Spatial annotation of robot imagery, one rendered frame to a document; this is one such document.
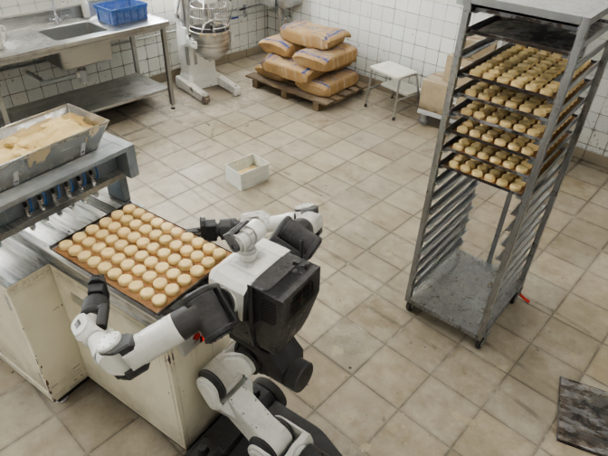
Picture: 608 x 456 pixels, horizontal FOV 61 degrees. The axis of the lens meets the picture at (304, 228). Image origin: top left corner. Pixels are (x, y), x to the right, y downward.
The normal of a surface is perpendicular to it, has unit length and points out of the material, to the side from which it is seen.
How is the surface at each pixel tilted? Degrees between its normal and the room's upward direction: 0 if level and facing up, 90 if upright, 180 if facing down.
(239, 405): 33
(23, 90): 90
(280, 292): 1
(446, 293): 0
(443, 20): 90
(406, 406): 0
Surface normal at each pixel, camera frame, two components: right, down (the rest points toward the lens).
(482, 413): 0.03, -0.80
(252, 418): 0.47, -0.48
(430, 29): -0.68, 0.42
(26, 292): 0.82, 0.36
